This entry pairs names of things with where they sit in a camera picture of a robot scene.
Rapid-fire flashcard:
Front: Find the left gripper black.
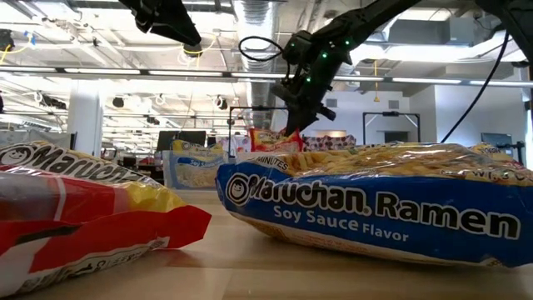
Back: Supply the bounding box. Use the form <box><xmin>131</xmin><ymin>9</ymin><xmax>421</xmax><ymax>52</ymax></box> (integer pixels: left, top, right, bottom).
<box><xmin>118</xmin><ymin>0</ymin><xmax>202</xmax><ymax>47</ymax></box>

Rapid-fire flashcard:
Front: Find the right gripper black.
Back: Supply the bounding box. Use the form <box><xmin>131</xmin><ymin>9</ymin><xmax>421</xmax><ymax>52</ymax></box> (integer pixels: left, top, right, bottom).
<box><xmin>285</xmin><ymin>62</ymin><xmax>336</xmax><ymax>137</ymax></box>

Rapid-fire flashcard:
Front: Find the blue Maruchan soy sauce pack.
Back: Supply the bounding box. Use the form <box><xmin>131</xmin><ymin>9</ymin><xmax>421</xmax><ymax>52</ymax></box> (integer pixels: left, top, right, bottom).
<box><xmin>215</xmin><ymin>142</ymin><xmax>533</xmax><ymax>268</ymax></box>
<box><xmin>171</xmin><ymin>139</ymin><xmax>229</xmax><ymax>189</ymax></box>

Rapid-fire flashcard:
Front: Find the computer monitor on arm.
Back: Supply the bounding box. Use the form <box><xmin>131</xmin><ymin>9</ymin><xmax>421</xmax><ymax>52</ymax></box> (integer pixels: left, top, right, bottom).
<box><xmin>481</xmin><ymin>132</ymin><xmax>525</xmax><ymax>156</ymax></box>

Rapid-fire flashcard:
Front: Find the black ceiling-mounted device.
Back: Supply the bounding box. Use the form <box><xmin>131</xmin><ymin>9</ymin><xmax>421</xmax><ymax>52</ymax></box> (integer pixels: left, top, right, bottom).
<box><xmin>182</xmin><ymin>41</ymin><xmax>204</xmax><ymax>58</ymax></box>

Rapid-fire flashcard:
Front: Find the polka dot fabric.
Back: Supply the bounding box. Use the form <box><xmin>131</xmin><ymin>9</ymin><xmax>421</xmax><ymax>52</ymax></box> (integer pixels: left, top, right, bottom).
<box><xmin>303</xmin><ymin>133</ymin><xmax>357</xmax><ymax>152</ymax></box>

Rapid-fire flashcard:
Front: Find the linear ceiling light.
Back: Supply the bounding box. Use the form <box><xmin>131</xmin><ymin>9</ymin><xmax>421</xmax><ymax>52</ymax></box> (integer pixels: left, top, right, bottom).
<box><xmin>0</xmin><ymin>66</ymin><xmax>533</xmax><ymax>88</ymax></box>

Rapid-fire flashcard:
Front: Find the black desk monitor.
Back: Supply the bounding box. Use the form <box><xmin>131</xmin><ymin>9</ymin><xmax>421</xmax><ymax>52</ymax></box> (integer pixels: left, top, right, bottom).
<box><xmin>157</xmin><ymin>130</ymin><xmax>208</xmax><ymax>153</ymax></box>

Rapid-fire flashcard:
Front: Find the white square pillar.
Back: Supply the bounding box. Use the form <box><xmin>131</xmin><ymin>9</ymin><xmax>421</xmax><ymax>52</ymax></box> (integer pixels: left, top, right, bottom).
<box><xmin>66</xmin><ymin>78</ymin><xmax>105</xmax><ymax>158</ymax></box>

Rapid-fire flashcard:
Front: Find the clear plastic bin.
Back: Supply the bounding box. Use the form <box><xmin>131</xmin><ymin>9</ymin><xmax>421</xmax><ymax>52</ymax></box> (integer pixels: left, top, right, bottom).
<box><xmin>162</xmin><ymin>148</ymin><xmax>233</xmax><ymax>192</ymax></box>

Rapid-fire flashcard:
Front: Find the grey partition screen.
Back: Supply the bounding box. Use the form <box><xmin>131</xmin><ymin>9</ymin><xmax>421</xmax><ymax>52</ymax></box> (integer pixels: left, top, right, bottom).
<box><xmin>0</xmin><ymin>129</ymin><xmax>78</xmax><ymax>148</ymax></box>

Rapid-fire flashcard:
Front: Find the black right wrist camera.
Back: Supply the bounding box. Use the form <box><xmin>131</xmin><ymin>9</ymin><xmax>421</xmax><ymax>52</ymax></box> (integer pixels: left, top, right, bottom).
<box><xmin>270</xmin><ymin>82</ymin><xmax>301</xmax><ymax>106</ymax></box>

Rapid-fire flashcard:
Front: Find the black metal frame stand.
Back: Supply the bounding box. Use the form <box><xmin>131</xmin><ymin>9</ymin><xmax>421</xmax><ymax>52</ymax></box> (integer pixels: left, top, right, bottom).
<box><xmin>227</xmin><ymin>106</ymin><xmax>292</xmax><ymax>153</ymax></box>
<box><xmin>361</xmin><ymin>111</ymin><xmax>421</xmax><ymax>145</ymax></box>

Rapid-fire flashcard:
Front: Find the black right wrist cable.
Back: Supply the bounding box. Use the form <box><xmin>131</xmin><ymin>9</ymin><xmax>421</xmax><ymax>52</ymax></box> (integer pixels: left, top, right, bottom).
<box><xmin>238</xmin><ymin>35</ymin><xmax>285</xmax><ymax>63</ymax></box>

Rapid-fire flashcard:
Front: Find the silver ventilation duct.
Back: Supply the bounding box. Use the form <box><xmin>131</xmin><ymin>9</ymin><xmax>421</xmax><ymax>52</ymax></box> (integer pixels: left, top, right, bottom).
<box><xmin>232</xmin><ymin>0</ymin><xmax>279</xmax><ymax>137</ymax></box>

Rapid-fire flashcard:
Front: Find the black hanging cable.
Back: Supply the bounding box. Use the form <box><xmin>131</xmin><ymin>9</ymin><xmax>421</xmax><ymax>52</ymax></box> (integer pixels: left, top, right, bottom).
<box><xmin>440</xmin><ymin>32</ymin><xmax>511</xmax><ymax>143</ymax></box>

